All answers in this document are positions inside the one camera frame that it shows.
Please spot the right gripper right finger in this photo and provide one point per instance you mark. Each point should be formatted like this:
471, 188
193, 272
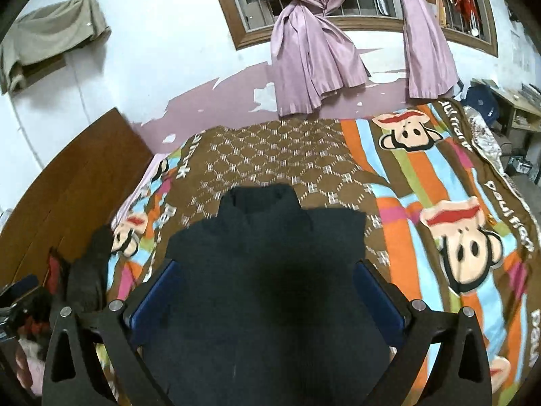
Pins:
461, 373

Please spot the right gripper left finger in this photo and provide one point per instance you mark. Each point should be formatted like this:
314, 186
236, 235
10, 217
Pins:
73, 374

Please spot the black jacket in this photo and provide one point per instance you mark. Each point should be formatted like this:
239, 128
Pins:
267, 312

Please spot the red bag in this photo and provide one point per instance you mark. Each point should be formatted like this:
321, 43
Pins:
56, 280

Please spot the brown wooden headboard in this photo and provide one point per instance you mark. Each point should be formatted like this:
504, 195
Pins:
79, 191

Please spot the colourful monkey print blanket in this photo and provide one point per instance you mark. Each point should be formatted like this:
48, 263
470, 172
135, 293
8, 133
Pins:
444, 222

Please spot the wooden desk shelf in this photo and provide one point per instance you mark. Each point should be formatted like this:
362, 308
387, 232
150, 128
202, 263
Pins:
519, 112

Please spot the pink curtain right panel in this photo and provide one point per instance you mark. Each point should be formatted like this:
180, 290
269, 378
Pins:
429, 60

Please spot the pink curtain panel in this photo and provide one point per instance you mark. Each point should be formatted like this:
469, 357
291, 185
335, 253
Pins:
311, 57
429, 60

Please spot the pink curtain left panel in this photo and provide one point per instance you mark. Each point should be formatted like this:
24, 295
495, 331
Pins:
311, 57

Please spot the brown framed barred window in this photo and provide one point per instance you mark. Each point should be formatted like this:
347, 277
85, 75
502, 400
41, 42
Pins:
250, 22

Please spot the beige cloth on wall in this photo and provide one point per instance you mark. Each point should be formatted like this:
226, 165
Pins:
46, 33

